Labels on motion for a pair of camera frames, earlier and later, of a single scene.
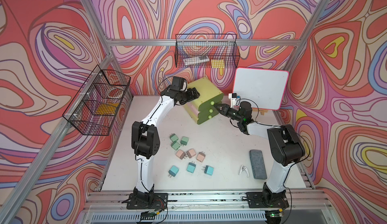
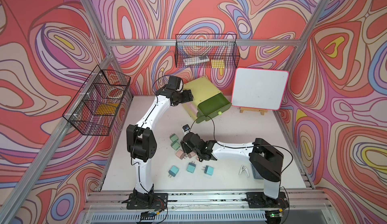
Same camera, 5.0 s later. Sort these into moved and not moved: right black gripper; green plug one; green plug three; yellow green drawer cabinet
Moved: right black gripper
Not moved: green plug three; yellow green drawer cabinet; green plug one
